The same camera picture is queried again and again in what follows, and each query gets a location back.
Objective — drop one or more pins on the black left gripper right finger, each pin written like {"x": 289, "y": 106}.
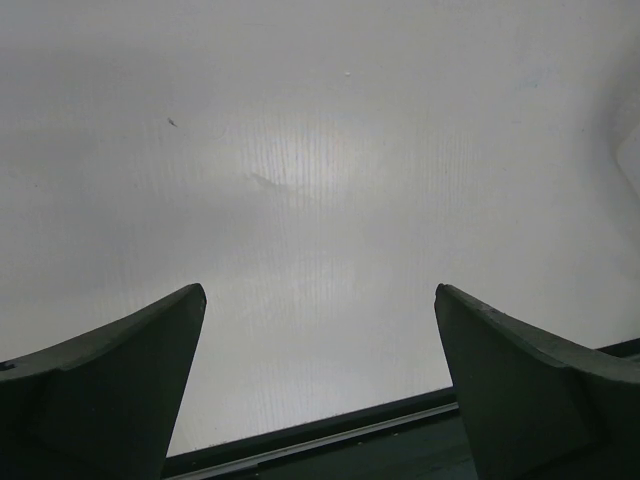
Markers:
{"x": 535, "y": 405}

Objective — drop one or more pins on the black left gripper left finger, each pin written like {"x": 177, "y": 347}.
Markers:
{"x": 102, "y": 405}

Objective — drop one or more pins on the white perforated plastic basket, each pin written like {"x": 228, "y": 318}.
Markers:
{"x": 628, "y": 158}

